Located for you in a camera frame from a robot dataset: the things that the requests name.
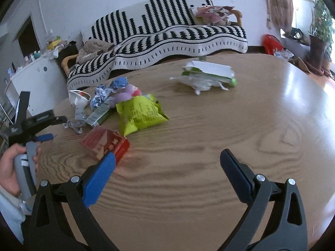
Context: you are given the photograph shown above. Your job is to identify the white cabinet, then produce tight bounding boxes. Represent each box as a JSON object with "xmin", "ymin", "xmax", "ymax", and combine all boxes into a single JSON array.
[{"xmin": 5, "ymin": 57, "xmax": 68, "ymax": 116}]

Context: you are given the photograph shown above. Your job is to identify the torn white green package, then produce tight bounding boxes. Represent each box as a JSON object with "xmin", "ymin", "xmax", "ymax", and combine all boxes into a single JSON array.
[{"xmin": 170, "ymin": 61, "xmax": 237, "ymax": 95}]

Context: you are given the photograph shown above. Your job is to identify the white crumpled paper cup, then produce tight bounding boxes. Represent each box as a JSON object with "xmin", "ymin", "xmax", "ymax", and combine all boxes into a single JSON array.
[{"xmin": 68, "ymin": 90, "xmax": 91, "ymax": 121}]

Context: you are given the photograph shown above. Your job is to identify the beige plush on sofa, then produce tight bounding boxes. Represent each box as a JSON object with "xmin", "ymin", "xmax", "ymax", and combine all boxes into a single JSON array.
[{"xmin": 76, "ymin": 38, "xmax": 115, "ymax": 65}]

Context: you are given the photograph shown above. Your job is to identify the twisted white green wrapper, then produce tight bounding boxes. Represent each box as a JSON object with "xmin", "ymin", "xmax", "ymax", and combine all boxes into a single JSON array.
[{"xmin": 64, "ymin": 120, "xmax": 85, "ymax": 134}]

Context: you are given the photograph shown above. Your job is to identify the red snack box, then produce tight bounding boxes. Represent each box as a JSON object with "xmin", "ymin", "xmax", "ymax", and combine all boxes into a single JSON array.
[{"xmin": 80, "ymin": 126, "xmax": 130, "ymax": 165}]

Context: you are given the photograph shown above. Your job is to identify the red plastic bag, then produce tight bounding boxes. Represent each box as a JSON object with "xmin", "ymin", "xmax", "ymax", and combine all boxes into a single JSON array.
[{"xmin": 262, "ymin": 34, "xmax": 284, "ymax": 56}]

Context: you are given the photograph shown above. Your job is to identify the light blue sleeve forearm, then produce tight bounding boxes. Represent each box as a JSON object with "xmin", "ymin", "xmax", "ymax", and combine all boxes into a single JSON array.
[{"xmin": 1, "ymin": 186, "xmax": 32, "ymax": 244}]

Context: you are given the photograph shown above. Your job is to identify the black white striped sofa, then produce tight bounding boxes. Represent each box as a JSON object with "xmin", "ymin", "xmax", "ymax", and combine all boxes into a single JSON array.
[{"xmin": 67, "ymin": 0, "xmax": 248, "ymax": 90}]

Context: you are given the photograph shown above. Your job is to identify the potted plant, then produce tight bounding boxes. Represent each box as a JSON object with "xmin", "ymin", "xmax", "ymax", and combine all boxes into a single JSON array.
[{"xmin": 292, "ymin": 0, "xmax": 334, "ymax": 77}]

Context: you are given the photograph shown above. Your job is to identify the pink patterned cushion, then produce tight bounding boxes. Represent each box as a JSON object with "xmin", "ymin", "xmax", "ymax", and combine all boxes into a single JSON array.
[{"xmin": 191, "ymin": 5, "xmax": 234, "ymax": 26}]

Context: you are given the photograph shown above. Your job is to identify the yellow-green snack bag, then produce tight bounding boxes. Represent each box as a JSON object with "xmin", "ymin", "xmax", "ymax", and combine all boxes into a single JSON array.
[{"xmin": 116, "ymin": 94, "xmax": 169, "ymax": 137}]

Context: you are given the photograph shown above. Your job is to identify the crumpled blue silver foil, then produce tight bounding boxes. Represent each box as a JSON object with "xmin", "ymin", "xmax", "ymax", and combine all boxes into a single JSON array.
[{"xmin": 90, "ymin": 77, "xmax": 128, "ymax": 110}]

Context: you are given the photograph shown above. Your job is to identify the person's left hand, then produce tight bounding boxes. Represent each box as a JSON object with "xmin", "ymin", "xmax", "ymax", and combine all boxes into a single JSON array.
[{"xmin": 0, "ymin": 143, "xmax": 26, "ymax": 197}]

